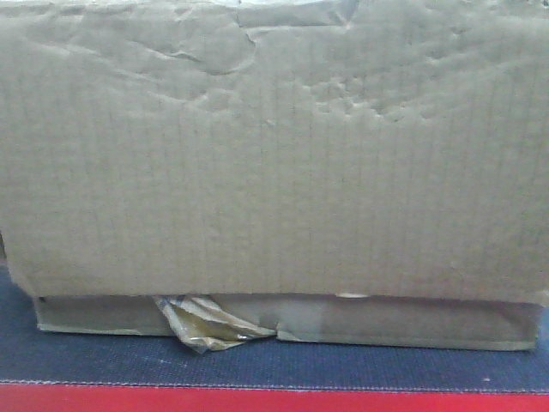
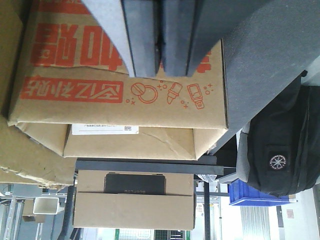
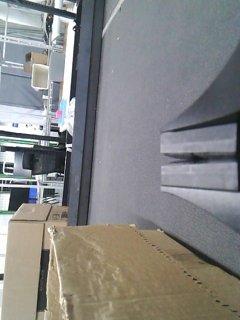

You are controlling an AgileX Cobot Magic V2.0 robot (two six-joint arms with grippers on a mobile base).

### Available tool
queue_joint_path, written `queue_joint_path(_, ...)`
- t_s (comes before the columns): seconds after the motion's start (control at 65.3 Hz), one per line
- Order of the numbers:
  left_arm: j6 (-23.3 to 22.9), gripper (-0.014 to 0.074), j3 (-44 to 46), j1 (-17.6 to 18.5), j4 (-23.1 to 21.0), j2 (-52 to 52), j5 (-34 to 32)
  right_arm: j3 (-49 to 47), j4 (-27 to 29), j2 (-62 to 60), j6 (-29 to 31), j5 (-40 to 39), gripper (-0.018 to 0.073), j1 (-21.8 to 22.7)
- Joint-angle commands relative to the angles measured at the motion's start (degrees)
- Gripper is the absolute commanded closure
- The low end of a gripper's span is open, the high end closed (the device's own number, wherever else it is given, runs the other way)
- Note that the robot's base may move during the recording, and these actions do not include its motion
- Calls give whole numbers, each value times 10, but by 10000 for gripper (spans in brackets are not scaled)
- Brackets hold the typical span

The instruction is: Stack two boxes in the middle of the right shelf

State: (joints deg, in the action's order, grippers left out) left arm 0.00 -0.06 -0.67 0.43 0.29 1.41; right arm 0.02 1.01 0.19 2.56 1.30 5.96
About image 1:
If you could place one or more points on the large brown cardboard box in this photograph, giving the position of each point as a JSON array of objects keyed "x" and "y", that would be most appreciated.
[{"x": 367, "y": 172}]

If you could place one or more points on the crumpled yellowish packing tape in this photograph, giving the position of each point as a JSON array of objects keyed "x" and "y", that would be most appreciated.
[{"x": 202, "y": 325}]

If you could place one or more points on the dark blue fabric mat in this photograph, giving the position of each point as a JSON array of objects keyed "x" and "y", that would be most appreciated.
[{"x": 29, "y": 355}]

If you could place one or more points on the red platform edge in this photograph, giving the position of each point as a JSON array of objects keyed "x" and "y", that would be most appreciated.
[{"x": 19, "y": 397}]

